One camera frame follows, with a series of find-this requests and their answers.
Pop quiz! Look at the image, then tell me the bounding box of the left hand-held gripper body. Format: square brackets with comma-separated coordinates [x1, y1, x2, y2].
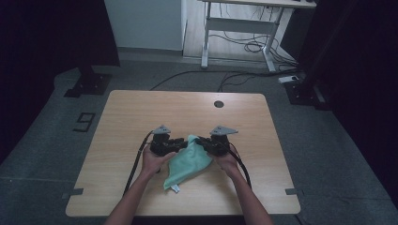
[149, 125, 176, 158]

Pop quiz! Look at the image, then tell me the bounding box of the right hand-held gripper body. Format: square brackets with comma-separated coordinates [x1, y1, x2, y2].
[208, 125, 238, 158]

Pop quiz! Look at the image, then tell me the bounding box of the green cloth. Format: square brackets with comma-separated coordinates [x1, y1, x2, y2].
[162, 134, 214, 193]

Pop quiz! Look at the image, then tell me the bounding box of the person's left hand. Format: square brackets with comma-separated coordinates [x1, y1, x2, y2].
[140, 144, 176, 177]

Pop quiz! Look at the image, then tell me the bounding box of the person's right hand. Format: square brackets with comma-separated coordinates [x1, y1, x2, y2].
[207, 149, 242, 178]

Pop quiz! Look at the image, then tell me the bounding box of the grey tape strip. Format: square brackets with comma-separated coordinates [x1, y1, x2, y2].
[284, 187, 304, 196]
[61, 187, 84, 200]

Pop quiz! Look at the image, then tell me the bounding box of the black stand base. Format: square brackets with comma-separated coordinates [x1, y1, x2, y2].
[284, 79, 332, 111]
[64, 64, 113, 98]

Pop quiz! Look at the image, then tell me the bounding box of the white power strip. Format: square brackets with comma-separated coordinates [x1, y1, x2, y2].
[278, 75, 300, 84]

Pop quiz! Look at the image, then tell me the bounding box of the dark curtain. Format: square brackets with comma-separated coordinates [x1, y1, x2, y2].
[0, 0, 121, 165]
[297, 0, 398, 209]

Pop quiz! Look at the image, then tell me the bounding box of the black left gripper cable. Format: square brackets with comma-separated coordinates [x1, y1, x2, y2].
[123, 130, 155, 197]

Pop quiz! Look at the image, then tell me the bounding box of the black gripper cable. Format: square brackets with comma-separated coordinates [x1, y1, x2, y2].
[123, 130, 155, 197]
[219, 140, 253, 190]

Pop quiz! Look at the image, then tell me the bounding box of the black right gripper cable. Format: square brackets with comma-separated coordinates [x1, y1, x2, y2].
[219, 140, 253, 190]

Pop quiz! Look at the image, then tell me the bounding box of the long black floor cable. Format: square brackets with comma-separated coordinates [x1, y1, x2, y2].
[149, 69, 283, 92]

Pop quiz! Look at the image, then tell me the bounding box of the tangle of black cables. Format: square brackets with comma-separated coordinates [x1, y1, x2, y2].
[208, 31, 299, 71]

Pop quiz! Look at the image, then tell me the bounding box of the white metal frame desk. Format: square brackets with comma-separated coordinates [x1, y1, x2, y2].
[200, 0, 317, 73]

